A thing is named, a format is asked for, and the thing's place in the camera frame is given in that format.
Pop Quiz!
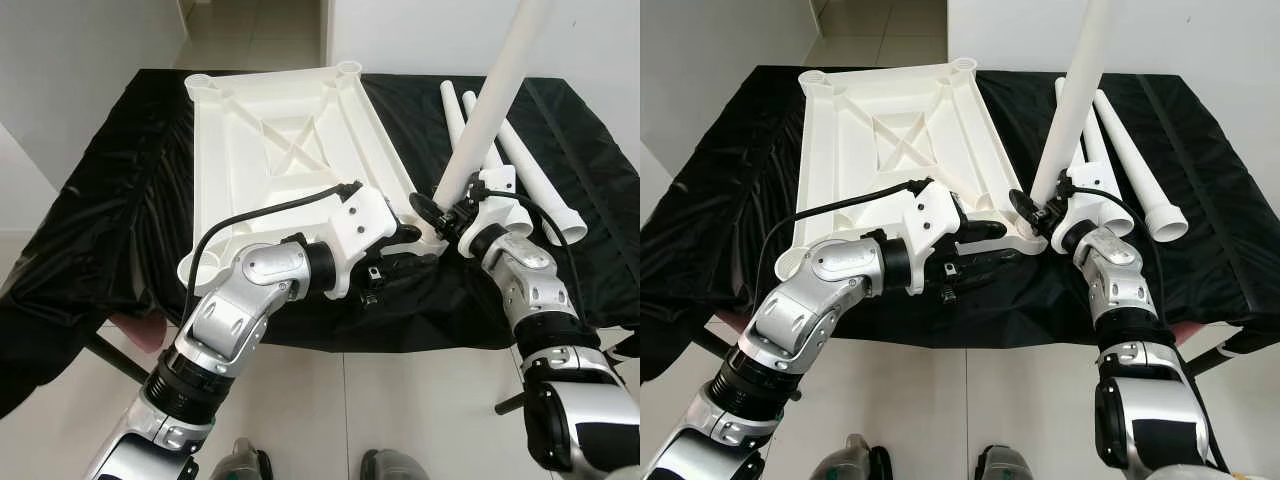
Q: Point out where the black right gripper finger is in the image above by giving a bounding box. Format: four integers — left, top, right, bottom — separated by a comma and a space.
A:
1008, 190, 1046, 229
408, 192, 451, 233

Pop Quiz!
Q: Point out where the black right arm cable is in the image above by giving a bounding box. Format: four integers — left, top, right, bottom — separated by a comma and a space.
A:
480, 185, 581, 316
1070, 180, 1169, 321

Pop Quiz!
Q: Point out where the white plastic table leg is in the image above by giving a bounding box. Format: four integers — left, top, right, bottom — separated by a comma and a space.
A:
1028, 0, 1116, 201
460, 90, 531, 236
1070, 120, 1101, 191
1080, 90, 1136, 236
432, 0, 553, 206
440, 81, 469, 141
495, 115, 589, 244
1093, 88, 1189, 243

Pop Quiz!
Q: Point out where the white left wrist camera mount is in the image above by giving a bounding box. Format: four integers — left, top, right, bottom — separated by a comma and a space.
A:
325, 185, 399, 299
900, 183, 969, 296

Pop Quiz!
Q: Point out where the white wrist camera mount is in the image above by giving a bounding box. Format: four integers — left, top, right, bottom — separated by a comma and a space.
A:
900, 183, 969, 296
325, 185, 399, 299
470, 167, 519, 226
1060, 165, 1111, 226

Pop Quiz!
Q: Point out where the white plastic table top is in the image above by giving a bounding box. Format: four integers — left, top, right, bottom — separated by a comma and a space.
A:
775, 57, 1051, 281
178, 60, 451, 286

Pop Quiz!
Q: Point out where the robot right leg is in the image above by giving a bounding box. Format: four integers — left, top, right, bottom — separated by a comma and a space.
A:
360, 448, 436, 480
975, 445, 1041, 480

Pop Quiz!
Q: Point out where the black table cloth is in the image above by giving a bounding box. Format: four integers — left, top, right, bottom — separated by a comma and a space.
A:
0, 68, 640, 416
640, 65, 1280, 386

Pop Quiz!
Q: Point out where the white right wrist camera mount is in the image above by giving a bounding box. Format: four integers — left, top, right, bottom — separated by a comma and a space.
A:
470, 167, 519, 226
1060, 165, 1111, 226

